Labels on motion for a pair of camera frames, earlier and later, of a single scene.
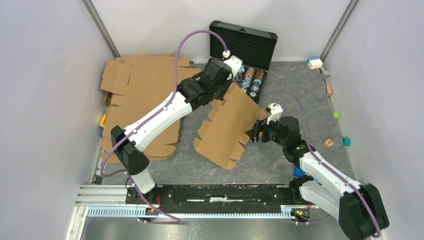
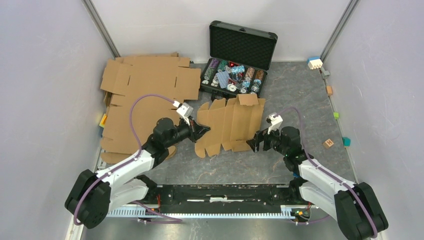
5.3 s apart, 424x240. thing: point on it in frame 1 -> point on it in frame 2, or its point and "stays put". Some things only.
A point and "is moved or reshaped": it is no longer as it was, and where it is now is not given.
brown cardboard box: (232, 114) is moved or reshaped
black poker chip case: (255, 48) stays put
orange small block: (329, 90) stays put
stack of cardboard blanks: (134, 85) stays put
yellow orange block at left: (102, 123) stays put
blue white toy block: (314, 62) stays put
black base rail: (220, 199) stays put
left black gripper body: (221, 90) -> (185, 131)
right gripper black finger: (259, 126) -> (254, 143)
